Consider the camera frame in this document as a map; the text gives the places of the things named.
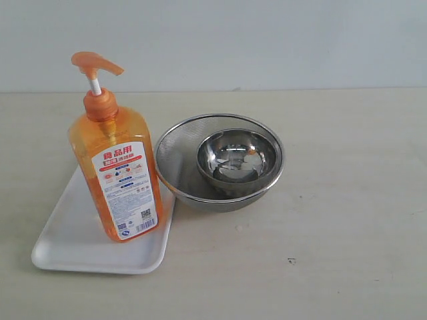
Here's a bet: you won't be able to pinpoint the white rectangular plastic tray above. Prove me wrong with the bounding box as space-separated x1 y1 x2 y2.
31 169 175 275

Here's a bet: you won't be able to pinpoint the steel mesh strainer basket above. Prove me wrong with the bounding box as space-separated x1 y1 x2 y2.
154 113 286 212

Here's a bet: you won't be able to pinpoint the small stainless steel bowl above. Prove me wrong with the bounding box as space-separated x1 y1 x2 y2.
196 128 279 197

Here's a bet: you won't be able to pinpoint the orange pump soap bottle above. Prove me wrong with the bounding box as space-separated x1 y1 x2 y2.
68 51 163 243

